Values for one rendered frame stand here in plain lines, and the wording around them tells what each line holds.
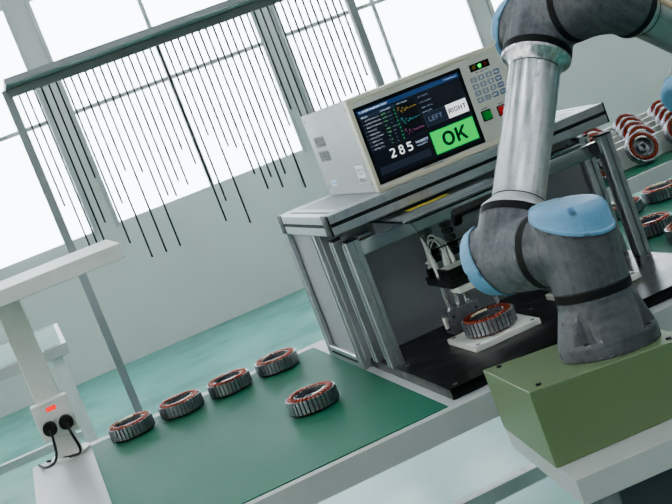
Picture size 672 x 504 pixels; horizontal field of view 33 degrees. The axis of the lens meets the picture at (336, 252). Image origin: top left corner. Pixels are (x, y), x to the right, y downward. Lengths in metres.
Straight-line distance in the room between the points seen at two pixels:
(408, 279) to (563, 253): 0.92
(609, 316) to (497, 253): 0.20
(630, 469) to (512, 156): 0.53
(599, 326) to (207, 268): 7.12
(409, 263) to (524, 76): 0.78
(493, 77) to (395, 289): 0.51
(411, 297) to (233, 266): 6.20
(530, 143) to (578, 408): 0.45
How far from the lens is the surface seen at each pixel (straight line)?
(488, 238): 1.78
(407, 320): 2.56
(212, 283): 8.70
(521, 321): 2.34
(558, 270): 1.69
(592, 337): 1.69
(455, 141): 2.46
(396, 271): 2.54
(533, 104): 1.87
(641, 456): 1.63
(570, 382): 1.64
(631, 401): 1.68
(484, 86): 2.50
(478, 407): 2.09
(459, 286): 2.38
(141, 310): 8.63
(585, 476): 1.61
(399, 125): 2.42
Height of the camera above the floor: 1.35
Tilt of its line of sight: 8 degrees down
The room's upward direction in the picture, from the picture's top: 21 degrees counter-clockwise
